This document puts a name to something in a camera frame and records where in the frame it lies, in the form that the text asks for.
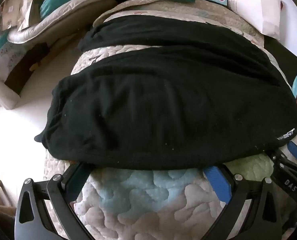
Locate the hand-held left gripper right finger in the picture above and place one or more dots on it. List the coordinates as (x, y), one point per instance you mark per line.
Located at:
(217, 182)

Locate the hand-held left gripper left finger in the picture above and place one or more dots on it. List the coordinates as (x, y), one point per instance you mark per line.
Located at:
(77, 180)

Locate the black pants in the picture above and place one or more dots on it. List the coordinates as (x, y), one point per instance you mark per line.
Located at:
(163, 105)

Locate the quilted patchwork mat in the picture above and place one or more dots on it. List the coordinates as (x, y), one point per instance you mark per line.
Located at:
(138, 205)

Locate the white paper bag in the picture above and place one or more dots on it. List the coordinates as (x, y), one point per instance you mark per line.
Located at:
(251, 7)

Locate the grey padded cushion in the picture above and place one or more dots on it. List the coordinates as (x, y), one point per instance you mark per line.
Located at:
(63, 22)

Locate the teal cloth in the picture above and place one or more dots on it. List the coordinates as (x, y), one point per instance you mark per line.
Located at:
(53, 3)

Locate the brown paper bag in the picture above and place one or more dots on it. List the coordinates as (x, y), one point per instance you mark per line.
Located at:
(26, 2)

